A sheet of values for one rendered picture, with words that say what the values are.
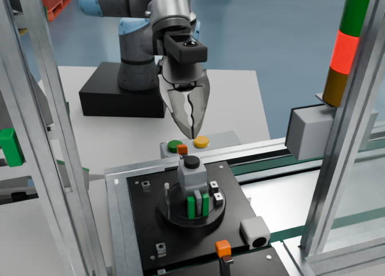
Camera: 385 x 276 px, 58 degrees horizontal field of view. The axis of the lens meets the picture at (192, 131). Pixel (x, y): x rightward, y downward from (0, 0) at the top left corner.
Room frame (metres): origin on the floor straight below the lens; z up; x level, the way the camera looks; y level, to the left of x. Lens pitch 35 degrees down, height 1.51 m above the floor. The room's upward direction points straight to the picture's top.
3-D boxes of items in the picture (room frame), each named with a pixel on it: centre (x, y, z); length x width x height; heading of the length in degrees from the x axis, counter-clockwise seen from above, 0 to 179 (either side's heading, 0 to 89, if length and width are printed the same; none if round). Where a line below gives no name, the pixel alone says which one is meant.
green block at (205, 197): (0.46, -0.02, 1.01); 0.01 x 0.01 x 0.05; 16
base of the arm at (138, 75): (1.12, 0.19, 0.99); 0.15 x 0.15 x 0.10
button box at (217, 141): (0.73, -0.02, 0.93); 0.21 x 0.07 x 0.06; 106
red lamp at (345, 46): (0.44, -0.21, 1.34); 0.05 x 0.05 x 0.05
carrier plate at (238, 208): (0.50, 0.00, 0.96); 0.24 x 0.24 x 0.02; 16
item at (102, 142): (1.07, 0.19, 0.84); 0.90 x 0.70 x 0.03; 87
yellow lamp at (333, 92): (0.44, -0.21, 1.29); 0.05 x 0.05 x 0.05
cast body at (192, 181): (0.49, 0.00, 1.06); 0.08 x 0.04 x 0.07; 16
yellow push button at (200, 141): (0.73, -0.02, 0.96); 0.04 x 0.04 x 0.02
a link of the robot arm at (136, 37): (1.13, 0.18, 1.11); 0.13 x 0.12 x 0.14; 88
